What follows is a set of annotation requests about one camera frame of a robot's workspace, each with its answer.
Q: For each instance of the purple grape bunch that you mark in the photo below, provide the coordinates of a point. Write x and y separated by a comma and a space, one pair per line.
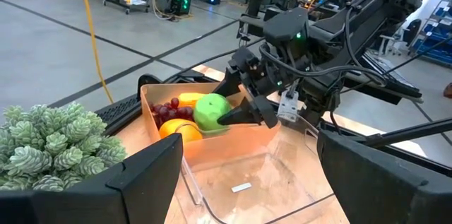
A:
169, 111

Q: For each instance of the orange fruit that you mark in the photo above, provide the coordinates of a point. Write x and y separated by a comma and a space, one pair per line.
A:
180, 130

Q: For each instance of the green apple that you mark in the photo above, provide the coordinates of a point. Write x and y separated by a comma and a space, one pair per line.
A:
210, 111

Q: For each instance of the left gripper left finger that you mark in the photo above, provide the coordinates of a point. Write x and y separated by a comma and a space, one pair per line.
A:
106, 195

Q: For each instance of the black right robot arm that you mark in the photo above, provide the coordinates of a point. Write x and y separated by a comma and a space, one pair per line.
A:
370, 12

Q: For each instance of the clear plastic bin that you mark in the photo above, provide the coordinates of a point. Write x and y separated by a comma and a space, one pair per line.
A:
247, 167

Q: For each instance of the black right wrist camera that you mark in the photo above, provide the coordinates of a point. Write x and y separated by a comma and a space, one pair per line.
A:
286, 26

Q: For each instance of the green succulent plant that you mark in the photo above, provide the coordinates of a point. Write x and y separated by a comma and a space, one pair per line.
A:
53, 146

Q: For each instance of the black box green lights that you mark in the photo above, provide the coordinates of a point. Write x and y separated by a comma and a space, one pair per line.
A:
182, 3

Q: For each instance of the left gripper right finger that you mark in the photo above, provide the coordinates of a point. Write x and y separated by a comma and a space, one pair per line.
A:
388, 188

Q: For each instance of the black office chair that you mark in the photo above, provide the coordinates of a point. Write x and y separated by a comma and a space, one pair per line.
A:
411, 28

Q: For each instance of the blue storage bin shelf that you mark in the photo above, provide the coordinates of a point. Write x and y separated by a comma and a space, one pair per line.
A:
438, 47

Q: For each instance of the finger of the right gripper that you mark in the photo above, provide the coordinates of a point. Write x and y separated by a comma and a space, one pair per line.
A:
247, 112
229, 82

